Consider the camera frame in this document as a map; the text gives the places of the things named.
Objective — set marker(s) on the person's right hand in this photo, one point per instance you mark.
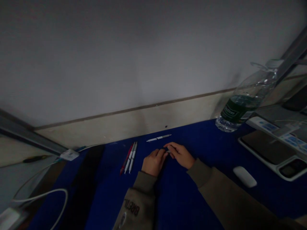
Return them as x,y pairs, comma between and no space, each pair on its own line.
183,155

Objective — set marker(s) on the person's left hand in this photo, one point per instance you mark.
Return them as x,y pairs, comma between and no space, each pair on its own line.
152,164

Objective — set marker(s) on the person's left fingers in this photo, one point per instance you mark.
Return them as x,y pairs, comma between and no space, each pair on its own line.
162,153

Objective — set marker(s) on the small grey pen part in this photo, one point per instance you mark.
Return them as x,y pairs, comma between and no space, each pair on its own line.
168,152

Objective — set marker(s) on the white pen with grey clip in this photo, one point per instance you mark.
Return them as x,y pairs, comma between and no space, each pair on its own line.
159,138

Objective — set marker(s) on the white pen with dark tip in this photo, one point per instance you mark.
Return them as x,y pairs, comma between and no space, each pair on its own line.
130,158
133,157

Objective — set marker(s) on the red pen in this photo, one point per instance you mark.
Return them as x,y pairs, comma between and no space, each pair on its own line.
126,159

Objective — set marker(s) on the blue table cover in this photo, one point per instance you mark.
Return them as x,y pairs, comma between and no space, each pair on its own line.
192,196

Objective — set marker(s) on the black flat rectangular object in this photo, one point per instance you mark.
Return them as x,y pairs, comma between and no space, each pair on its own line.
87,167

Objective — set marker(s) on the white computer mouse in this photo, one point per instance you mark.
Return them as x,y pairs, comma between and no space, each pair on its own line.
245,176

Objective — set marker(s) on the clear plastic water bottle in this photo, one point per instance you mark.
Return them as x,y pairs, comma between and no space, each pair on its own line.
242,105

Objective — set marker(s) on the white digital scale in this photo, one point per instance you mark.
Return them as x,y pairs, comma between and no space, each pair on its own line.
266,149

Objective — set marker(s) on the white power strip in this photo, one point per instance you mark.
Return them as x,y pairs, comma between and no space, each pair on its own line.
263,125

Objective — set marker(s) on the white charger brick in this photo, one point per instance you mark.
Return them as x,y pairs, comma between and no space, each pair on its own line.
8,219

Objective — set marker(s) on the white wall adapter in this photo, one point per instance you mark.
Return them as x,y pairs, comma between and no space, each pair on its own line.
69,154

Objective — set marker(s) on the grey metal frame bar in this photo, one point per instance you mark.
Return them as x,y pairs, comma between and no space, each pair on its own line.
31,136
291,48

